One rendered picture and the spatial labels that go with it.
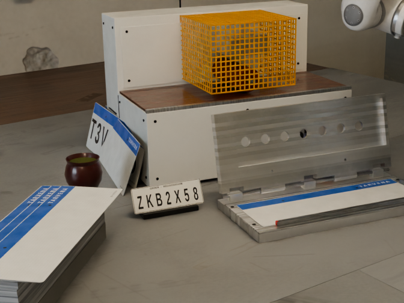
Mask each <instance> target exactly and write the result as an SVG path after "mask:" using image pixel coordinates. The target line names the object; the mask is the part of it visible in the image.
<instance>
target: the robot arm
mask: <svg viewBox="0 0 404 303"><path fill-rule="evenodd" d="M341 16H342V20H343V23H344V24H345V26H346V27H348V28H349V29H351V30H353V31H363V30H367V29H370V28H374V29H378V30H381V31H383V32H387V33H389V34H392V35H394V38H397V39H399V38H400V37H403V36H404V0H342V3H341Z"/></svg>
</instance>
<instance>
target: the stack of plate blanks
mask: <svg viewBox="0 0 404 303"><path fill-rule="evenodd" d="M50 187H51V186H41V187H39V188H38V189H37V190H36V191H35V192H34V193H33V194H31V195H30V196H29V197H28V198H27V199H26V200H25V201H23V202H22V203H21V204H20V205H18V206H17V207H16V208H15V209H14V210H13V211H12V212H10V213H9V214H8V215H7V216H6V217H5V218H4V219H2V220H1V221H0V231H1V230H2V229H3V228H4V227H5V226H6V225H8V224H9V223H10V222H11V221H12V220H13V219H14V218H15V217H16V216H18V215H19V214H20V213H21V212H22V211H24V210H25V209H26V208H27V207H28V206H29V205H30V204H31V203H32V202H33V201H35V200H36V199H37V198H38V197H39V196H41V194H42V193H44V192H45V191H46V190H47V189H48V188H50ZM105 239H106V225H105V214H104V212H103V214H102V215H101V216H100V217H99V219H98V220H97V221H96V222H95V223H94V224H93V225H92V227H91V228H90V229H89V230H88V231H87V232H86V233H85V235H84V236H83V237H82V238H81V240H80V241H79V242H78V243H77V244H76V245H75V246H74V248H73V249H72V250H71V251H70V252H69V253H68V254H67V256H66V257H65V258H64V259H63V261H62V262H61V263H60V264H59V265H58V266H57V267H56V269H55V270H54V271H53V272H52V273H51V274H50V275H49V277H48V278H47V279H46V280H45V282H43V283H31V282H28V283H24V282H16V281H2V280H0V303H56V301H57V300H58V299H59V297H60V296H61V295H62V294H63V292H64V291H65V290H66V288H67V287H68V286H69V285H70V283H71V282H72V281H73V280H74V278H75V277H76V276H77V274H78V273H79V272H80V271H81V269H82V268H83V267H84V266H85V264H86V263H87V261H89V259H90V258H91V256H92V255H93V254H94V253H95V252H96V250H97V249H98V247H99V246H100V245H101V244H102V243H103V241H104V240H105Z"/></svg>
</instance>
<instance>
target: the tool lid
mask: <svg viewBox="0 0 404 303"><path fill-rule="evenodd" d="M211 119H212V130H213V141H214V147H215V158H216V169H217V175H218V186H219V193H220V194H227V193H230V188H236V187H240V190H243V191H246V190H250V189H257V188H258V189H260V190H261V192H260V194H266V193H270V192H277V191H284V190H285V188H286V187H285V184H286V183H293V182H300V181H304V176H310V175H313V178H316V179H318V178H322V177H329V176H332V177H334V180H333V181H334V182H337V181H341V180H348V179H355V178H357V172H359V171H365V170H372V169H373V165H376V164H381V167H390V166H391V156H390V142H389V134H388V121H387V107H386V100H385V93H381V94H371V95H366V96H356V97H347V98H342V99H332V100H323V101H318V102H308V103H299V104H293V105H284V106H274V107H269V108H260V109H250V110H245V111H236V112H226V113H220V114H211ZM358 121H359V122H360V123H361V129H360V130H356V128H355V123H356V122H358ZM339 124H342V125H343V131H342V132H341V133H339V132H338V131H337V126H338V125H339ZM321 126H323V127H324V128H325V133H324V135H320V134H319V128H320V127H321ZM302 129H305V130H306V131H307V135H306V137H305V138H301V136H300V131H301V130H302ZM282 132H287V134H288V137H287V139H286V140H285V141H283V140H282V139H281V133H282ZM264 134H267V136H268V138H269V139H268V142H267V143H266V144H264V143H262V141H261V137H262V135H264ZM243 137H247V138H248V140H249V143H248V145H247V146H245V147H244V146H243V145H242V144H241V140H242V138H243Z"/></svg>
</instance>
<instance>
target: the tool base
mask: <svg viewBox="0 0 404 303"><path fill-rule="evenodd" d="M389 170H390V169H389V168H384V169H382V168H380V167H375V168H373V169H372V170H369V171H366V172H361V173H357V178H355V179H348V180H341V181H337V182H334V181H333V180H334V177H330V178H325V179H319V180H314V179H312V178H309V179H304V181H300V183H294V184H289V185H285V187H286V188H285V190H284V191H277V192H270V193H266V194H260V192H261V190H260V189H258V190H253V191H246V192H241V191H240V190H237V191H230V193H227V195H222V199H220V200H218V209H219V210H221V211H222V212H223V213H224V214H226V215H227V216H228V217H229V218H230V219H231V220H233V221H234V222H235V223H236V224H237V225H238V226H239V227H241V228H242V229H243V230H244V231H246V232H247V233H248V234H249V235H250V236H251V237H252V238H254V239H255V240H256V241H257V242H258V243H263V242H269V241H273V240H279V239H285V238H288V237H294V236H300V235H304V234H310V233H315V232H319V231H325V230H331V229H335V228H340V227H347V226H350V225H356V224H362V223H365V222H372V221H377V220H381V219H387V218H392V217H397V216H402V215H404V202H402V203H396V204H391V205H386V206H381V207H374V208H371V209H364V210H358V211H354V212H348V213H342V214H338V215H333V216H326V217H323V218H316V219H310V220H306V221H300V222H294V223H290V224H284V225H278V226H277V225H269V226H265V227H262V226H261V225H259V224H258V223H256V222H255V221H254V220H253V219H252V218H250V217H249V216H248V215H247V214H246V213H244V212H243V211H242V210H240V208H238V207H237V205H240V204H246V203H253V202H257V201H263V200H270V199H274V198H281V197H288V196H291V195H298V194H305V193H309V192H316V191H322V190H326V189H333V188H339V187H344V186H350V185H357V184H361V183H368V182H374V181H378V180H385V179H392V180H394V181H396V182H398V183H399V181H400V179H399V180H396V179H397V178H396V176H394V175H390V174H388V173H386V172H385V171H389ZM231 206H234V207H231ZM252 224H256V225H252Z"/></svg>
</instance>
